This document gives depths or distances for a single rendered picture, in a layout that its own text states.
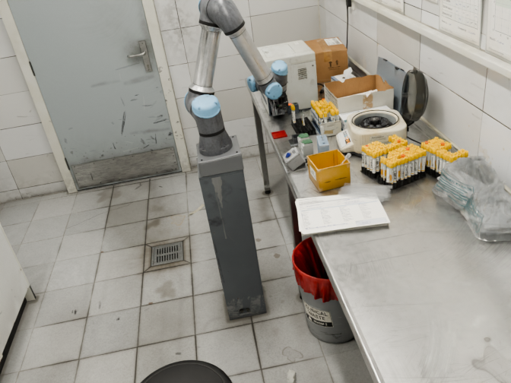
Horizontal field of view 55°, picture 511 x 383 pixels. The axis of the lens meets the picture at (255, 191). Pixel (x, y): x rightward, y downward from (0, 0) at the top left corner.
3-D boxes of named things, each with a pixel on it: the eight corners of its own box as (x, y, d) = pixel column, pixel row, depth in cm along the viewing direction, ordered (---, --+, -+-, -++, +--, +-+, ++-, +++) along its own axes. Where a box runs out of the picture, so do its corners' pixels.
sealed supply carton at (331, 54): (304, 69, 325) (301, 41, 316) (339, 64, 324) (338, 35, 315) (310, 84, 299) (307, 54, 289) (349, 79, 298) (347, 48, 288)
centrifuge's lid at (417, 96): (404, 61, 212) (423, 61, 212) (395, 115, 225) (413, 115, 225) (417, 76, 194) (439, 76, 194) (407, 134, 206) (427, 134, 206)
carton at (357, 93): (324, 109, 262) (322, 82, 254) (376, 99, 264) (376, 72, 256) (338, 127, 241) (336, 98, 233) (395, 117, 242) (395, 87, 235)
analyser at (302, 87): (261, 99, 288) (254, 47, 273) (306, 90, 290) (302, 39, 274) (270, 118, 262) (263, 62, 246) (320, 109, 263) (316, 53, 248)
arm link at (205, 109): (201, 137, 209) (194, 108, 202) (193, 126, 220) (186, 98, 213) (228, 128, 212) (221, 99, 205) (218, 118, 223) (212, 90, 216)
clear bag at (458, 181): (423, 189, 184) (426, 144, 175) (461, 175, 189) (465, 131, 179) (474, 223, 163) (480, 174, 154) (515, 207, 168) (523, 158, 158)
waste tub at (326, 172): (308, 177, 203) (306, 156, 198) (338, 169, 205) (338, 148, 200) (318, 192, 192) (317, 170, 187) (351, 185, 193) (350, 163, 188)
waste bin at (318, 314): (292, 303, 265) (284, 237, 242) (358, 289, 267) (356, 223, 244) (309, 359, 232) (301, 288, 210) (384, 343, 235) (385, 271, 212)
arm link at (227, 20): (233, -8, 187) (290, 91, 216) (224, -12, 196) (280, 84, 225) (209, 10, 187) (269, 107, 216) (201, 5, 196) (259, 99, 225)
